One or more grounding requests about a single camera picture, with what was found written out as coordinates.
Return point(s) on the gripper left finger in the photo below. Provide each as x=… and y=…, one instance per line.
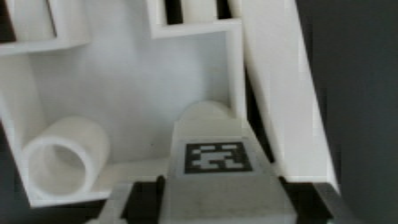
x=110, y=214

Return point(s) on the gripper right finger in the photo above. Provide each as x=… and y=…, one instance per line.
x=341, y=214

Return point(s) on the white chair leg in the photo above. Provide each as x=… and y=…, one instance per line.
x=222, y=187

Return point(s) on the white chair seat part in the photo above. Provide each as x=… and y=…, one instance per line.
x=112, y=63

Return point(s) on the white U-shaped fence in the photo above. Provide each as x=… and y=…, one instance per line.
x=279, y=75

